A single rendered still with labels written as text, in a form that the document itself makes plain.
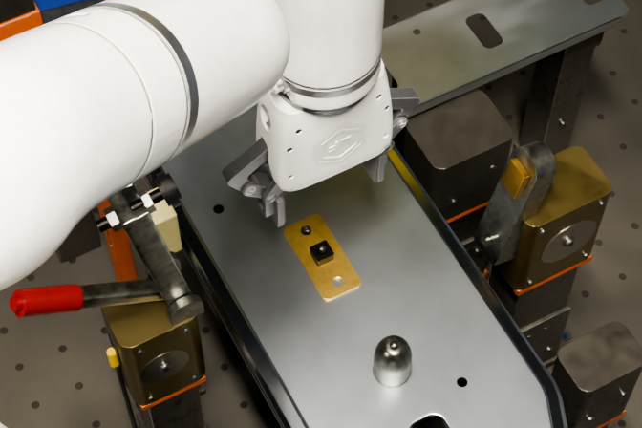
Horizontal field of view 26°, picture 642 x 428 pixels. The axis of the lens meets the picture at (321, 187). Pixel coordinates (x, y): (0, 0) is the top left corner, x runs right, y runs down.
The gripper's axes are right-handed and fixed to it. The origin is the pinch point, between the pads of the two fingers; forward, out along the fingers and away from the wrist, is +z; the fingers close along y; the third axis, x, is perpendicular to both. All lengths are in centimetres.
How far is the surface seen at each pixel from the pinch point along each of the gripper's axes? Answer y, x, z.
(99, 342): -18.5, 17.2, 41.8
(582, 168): 23.5, -5.2, 7.2
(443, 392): 2.9, -16.5, 11.8
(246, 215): -4.0, 7.1, 11.8
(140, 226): -16.2, -1.8, -8.4
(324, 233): 1.2, 1.9, 11.5
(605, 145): 46, 13, 42
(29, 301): -25.5, -0.6, -2.9
